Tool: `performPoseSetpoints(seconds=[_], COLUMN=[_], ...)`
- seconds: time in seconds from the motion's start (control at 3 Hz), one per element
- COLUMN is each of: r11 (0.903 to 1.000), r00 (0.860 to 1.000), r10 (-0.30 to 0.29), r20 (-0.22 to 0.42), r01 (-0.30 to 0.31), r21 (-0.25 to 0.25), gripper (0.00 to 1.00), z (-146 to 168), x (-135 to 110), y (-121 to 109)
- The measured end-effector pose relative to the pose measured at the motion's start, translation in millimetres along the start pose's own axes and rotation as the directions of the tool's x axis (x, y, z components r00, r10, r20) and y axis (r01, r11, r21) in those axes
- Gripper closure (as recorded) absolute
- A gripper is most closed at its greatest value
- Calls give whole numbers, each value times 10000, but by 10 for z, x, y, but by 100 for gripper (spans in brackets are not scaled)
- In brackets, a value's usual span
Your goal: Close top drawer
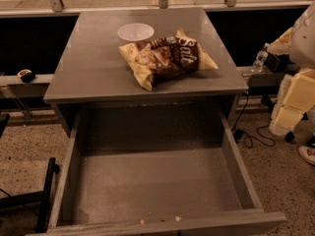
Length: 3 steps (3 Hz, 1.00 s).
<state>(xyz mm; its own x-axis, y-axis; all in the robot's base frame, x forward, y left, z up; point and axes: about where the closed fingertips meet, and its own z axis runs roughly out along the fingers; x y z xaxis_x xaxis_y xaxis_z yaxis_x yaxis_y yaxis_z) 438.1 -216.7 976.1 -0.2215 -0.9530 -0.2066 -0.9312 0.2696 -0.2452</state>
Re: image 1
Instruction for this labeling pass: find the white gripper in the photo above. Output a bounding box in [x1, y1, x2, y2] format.
[269, 69, 315, 136]

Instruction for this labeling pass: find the grey top drawer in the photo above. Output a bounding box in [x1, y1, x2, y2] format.
[26, 103, 287, 236]

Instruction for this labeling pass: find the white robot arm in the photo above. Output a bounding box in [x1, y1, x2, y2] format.
[268, 2, 315, 136]

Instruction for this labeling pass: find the grey drawer cabinet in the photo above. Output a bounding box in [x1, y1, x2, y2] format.
[44, 8, 248, 133]

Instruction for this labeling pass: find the small black box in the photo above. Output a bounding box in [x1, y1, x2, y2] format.
[265, 54, 289, 73]

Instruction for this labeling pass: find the white red sneaker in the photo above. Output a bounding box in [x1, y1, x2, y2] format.
[298, 147, 315, 165]

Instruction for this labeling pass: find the clear water bottle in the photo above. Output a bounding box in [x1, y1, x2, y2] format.
[251, 43, 269, 73]

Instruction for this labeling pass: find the brown salt chip bag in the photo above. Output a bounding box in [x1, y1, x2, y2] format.
[118, 28, 219, 90]

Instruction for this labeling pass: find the clear plastic bowl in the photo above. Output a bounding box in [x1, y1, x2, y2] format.
[117, 23, 155, 42]

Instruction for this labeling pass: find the black tape measure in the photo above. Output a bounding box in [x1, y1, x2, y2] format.
[18, 69, 35, 83]

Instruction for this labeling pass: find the black floor cable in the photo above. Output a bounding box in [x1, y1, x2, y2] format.
[230, 93, 277, 149]

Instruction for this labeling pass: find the black chair frame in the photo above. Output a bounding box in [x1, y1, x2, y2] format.
[0, 111, 68, 236]

